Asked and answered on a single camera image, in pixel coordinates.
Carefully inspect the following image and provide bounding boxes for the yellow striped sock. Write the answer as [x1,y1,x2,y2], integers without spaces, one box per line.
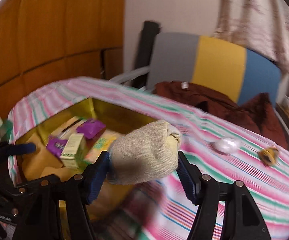
[258,147,279,166]

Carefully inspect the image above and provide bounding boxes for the maroon red garment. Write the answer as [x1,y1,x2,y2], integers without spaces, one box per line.
[155,81,288,149]

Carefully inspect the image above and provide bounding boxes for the white plastic wrapped ball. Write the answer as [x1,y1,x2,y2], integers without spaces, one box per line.
[213,137,241,155]

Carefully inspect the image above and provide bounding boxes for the wooden wardrobe panels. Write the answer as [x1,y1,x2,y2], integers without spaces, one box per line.
[0,0,124,118]

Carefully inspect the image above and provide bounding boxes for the clear rice cracker packet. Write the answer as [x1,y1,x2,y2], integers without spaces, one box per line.
[50,116,86,140]

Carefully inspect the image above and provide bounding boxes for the tan sponge cake bun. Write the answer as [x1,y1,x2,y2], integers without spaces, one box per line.
[21,133,63,180]

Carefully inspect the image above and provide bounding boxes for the pink patterned curtain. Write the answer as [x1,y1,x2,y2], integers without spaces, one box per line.
[213,0,289,73]

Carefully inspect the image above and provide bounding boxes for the purple snack packet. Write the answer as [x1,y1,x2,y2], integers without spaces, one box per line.
[76,119,106,139]
[46,136,67,158]

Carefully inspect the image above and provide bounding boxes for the grey yellow blue chair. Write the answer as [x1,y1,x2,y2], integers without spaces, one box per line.
[109,31,289,153]

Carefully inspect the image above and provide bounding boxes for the cream sock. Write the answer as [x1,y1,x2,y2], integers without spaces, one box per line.
[108,120,182,185]

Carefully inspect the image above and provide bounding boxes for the black rolled mat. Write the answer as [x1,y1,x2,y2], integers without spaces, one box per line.
[131,20,161,90]

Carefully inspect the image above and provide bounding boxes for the yellow green cracker packet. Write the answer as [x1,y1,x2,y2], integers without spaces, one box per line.
[85,134,121,164]

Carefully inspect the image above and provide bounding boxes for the gold metal tin box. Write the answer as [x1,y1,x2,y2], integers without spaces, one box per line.
[14,97,160,221]

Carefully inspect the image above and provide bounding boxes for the striped pink green tablecloth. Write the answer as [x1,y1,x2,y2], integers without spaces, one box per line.
[8,77,289,239]

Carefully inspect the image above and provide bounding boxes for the green cream small box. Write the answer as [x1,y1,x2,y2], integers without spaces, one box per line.
[60,133,87,169]

